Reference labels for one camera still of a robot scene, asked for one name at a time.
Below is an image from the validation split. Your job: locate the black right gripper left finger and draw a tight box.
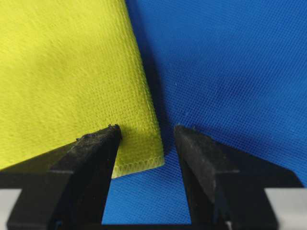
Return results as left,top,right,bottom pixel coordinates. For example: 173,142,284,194
0,125,122,230

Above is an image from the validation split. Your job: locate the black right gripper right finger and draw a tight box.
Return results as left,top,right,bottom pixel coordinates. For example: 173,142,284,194
174,125,304,230

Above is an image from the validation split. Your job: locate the yellow-green square towel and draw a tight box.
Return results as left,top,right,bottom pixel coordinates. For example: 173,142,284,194
0,0,165,178

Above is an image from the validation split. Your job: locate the blue table cloth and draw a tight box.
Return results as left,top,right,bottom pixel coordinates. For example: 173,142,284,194
102,0,307,224

